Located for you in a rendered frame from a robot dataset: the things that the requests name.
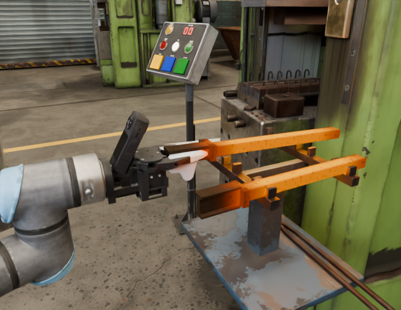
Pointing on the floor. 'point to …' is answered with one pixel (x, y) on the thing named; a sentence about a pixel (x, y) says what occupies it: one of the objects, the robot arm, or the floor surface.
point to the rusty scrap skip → (232, 40)
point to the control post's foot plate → (181, 221)
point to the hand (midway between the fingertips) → (199, 149)
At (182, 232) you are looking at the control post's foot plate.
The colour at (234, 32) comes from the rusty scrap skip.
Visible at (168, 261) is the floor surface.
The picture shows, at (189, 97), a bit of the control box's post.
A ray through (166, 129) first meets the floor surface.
